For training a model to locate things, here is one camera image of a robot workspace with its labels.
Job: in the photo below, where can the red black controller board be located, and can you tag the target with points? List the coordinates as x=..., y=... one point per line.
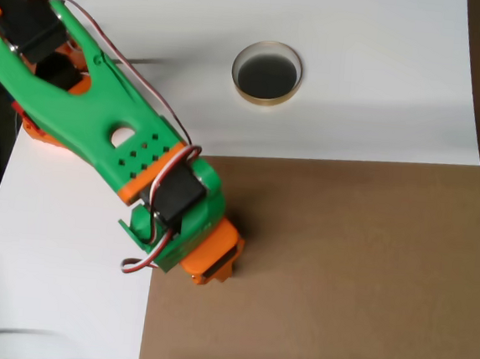
x=21, y=109

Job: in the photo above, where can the brown fibreboard panel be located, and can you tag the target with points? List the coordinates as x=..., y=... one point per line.
x=341, y=272

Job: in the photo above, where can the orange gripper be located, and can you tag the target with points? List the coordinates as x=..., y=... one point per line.
x=213, y=270

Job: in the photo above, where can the round dark dish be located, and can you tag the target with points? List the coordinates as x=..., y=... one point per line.
x=253, y=80

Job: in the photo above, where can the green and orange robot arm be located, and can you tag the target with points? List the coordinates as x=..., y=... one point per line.
x=95, y=104

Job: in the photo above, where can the orange robot base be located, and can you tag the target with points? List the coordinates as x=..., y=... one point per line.
x=38, y=133

